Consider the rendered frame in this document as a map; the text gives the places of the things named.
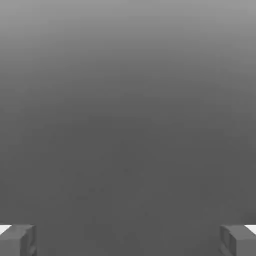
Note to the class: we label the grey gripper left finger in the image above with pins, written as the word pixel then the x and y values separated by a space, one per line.
pixel 16 242

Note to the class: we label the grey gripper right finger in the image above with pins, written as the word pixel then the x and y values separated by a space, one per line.
pixel 240 242

